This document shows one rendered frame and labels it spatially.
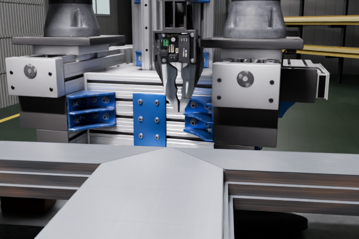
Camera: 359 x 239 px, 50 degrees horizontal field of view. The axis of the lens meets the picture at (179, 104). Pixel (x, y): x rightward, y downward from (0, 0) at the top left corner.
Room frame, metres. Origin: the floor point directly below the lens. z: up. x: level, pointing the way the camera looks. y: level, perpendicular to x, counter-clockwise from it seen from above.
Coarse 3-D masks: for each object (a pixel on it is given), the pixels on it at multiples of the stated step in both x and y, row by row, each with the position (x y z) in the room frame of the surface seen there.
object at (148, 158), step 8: (152, 152) 0.59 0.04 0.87; (160, 152) 0.59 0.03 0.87; (120, 160) 0.55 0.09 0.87; (128, 160) 0.55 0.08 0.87; (136, 160) 0.55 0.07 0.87; (144, 160) 0.55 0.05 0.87; (152, 160) 0.55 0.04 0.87; (160, 160) 0.55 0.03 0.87; (168, 160) 0.55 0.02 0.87; (176, 160) 0.55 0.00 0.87; (184, 160) 0.55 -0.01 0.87; (192, 160) 0.55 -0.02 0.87; (200, 160) 0.55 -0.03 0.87; (216, 168) 0.52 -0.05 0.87
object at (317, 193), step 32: (0, 160) 0.55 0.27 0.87; (0, 192) 0.54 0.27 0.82; (32, 192) 0.53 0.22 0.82; (64, 192) 0.53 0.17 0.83; (224, 192) 0.48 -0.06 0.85; (256, 192) 0.50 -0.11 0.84; (288, 192) 0.49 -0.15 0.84; (320, 192) 0.49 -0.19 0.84; (352, 192) 0.48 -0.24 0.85; (224, 224) 0.39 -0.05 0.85
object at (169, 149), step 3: (165, 147) 0.61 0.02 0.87; (168, 147) 0.61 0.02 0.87; (171, 147) 0.61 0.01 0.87; (153, 150) 0.59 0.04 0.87; (156, 150) 0.59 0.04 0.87; (159, 150) 0.59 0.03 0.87; (162, 150) 0.59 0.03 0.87; (165, 150) 0.59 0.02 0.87; (168, 150) 0.59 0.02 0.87; (171, 150) 0.59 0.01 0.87; (174, 150) 0.59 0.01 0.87; (177, 150) 0.59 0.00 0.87; (180, 150) 0.59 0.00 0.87
